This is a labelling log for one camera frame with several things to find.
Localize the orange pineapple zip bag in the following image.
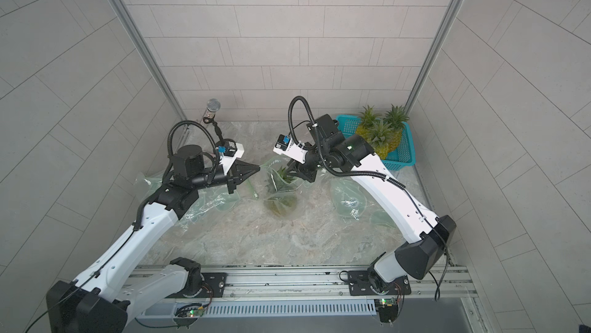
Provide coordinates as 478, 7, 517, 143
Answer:
176, 179, 260, 235

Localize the teal plastic basket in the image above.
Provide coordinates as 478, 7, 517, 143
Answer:
336, 114, 416, 171

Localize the yellow pineapple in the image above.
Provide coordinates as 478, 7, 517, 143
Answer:
368, 120, 397, 160

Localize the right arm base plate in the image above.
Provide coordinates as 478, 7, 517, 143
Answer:
340, 270, 412, 297

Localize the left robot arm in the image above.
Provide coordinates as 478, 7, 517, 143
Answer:
46, 140, 260, 332

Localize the circuit board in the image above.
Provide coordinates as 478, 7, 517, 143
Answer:
374, 299, 402, 325
173, 303, 209, 328

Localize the black microphone stand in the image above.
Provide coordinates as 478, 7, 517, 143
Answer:
203, 116, 232, 146

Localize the yellow pineapple zip bag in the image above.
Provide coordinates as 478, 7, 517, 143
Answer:
329, 179, 398, 229

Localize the zip-top bag green pineapple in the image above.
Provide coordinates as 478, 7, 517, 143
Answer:
133, 171, 173, 207

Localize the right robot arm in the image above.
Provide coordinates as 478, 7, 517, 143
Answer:
273, 114, 456, 295

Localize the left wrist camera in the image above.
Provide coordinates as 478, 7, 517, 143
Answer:
218, 139, 245, 175

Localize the glitter silver microphone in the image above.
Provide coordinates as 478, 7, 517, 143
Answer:
201, 98, 221, 125

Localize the aluminium mounting rail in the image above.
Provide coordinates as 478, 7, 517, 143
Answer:
202, 265, 478, 302

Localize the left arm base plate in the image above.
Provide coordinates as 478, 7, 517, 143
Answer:
183, 272, 228, 299

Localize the bagged pineapple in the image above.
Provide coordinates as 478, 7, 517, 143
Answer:
263, 167, 301, 219

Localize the left circuit board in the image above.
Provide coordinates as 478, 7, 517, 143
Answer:
173, 303, 209, 328

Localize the right circuit board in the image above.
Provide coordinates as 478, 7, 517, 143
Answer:
374, 299, 402, 325

